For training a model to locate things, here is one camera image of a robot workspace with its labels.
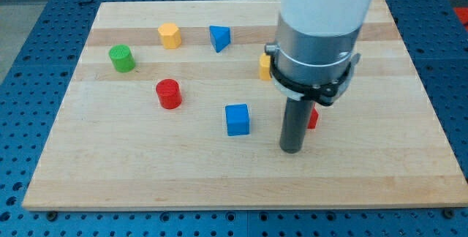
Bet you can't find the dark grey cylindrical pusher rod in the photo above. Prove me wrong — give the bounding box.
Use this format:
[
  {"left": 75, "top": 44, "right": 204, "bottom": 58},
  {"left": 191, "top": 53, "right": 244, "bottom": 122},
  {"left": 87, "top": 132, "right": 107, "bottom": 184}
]
[{"left": 279, "top": 98, "right": 314, "bottom": 154}]

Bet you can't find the silver end effector flange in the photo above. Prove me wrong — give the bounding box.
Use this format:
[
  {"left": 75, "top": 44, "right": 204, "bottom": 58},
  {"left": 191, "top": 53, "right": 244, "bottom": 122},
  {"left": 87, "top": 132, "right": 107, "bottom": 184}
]
[{"left": 265, "top": 17, "right": 361, "bottom": 106}]

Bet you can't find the blue cube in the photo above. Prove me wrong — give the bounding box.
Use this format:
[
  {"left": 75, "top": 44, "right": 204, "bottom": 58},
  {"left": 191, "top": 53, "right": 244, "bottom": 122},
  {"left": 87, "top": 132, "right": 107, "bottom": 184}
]
[{"left": 225, "top": 104, "right": 250, "bottom": 136}]

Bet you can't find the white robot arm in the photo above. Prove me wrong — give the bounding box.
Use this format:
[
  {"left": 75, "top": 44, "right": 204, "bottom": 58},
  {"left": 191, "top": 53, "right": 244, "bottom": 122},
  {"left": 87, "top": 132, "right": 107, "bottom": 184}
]
[{"left": 265, "top": 0, "right": 371, "bottom": 154}]

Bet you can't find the yellow block behind arm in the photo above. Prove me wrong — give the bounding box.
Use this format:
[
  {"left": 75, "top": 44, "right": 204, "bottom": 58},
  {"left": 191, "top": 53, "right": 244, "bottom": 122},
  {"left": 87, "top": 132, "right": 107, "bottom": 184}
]
[{"left": 259, "top": 53, "right": 271, "bottom": 80}]

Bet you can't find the red block behind rod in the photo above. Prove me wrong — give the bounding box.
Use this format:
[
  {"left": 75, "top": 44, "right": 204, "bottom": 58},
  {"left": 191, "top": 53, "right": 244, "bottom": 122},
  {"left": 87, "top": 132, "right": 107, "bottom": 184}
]
[{"left": 307, "top": 107, "right": 320, "bottom": 129}]

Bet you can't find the blue triangular prism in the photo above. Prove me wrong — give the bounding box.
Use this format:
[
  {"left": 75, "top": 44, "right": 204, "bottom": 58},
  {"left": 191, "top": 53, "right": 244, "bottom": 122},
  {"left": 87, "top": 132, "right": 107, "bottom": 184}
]
[{"left": 209, "top": 26, "right": 231, "bottom": 53}]

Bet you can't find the wooden board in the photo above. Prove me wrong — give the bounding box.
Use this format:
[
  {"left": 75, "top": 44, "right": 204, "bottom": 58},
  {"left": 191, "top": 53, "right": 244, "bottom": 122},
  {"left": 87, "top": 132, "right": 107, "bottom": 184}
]
[{"left": 23, "top": 0, "right": 467, "bottom": 211}]

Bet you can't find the red cylinder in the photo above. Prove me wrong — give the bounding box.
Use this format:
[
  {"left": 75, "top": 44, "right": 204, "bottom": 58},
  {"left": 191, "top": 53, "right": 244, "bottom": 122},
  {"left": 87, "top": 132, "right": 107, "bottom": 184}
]
[{"left": 155, "top": 79, "right": 182, "bottom": 110}]

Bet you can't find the yellow hexagonal block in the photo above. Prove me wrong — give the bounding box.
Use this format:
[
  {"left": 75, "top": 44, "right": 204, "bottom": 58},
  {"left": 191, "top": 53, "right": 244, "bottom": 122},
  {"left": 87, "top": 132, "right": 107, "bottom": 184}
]
[{"left": 157, "top": 23, "right": 182, "bottom": 49}]

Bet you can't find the green cylinder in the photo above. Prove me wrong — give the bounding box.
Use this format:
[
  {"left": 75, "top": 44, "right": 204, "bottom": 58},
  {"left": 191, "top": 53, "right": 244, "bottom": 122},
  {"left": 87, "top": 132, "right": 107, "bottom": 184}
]
[{"left": 108, "top": 45, "right": 136, "bottom": 72}]

